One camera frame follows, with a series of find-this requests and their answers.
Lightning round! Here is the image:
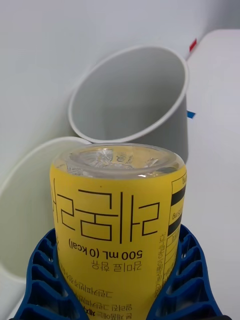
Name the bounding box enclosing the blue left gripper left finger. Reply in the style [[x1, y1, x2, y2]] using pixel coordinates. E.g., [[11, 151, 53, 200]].
[[13, 227, 87, 320]]

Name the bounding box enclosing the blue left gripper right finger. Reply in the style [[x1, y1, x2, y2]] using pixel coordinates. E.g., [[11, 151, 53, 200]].
[[147, 223, 223, 320]]

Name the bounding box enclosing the yellow label plastic bottle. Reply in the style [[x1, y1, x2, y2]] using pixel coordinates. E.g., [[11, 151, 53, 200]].
[[48, 142, 188, 320]]

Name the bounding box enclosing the yellow-green waste bin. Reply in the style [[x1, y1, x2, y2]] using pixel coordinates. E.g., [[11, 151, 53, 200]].
[[0, 135, 91, 320]]

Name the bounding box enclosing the grey waste bin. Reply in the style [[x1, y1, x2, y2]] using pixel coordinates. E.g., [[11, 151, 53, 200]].
[[67, 44, 190, 165]]

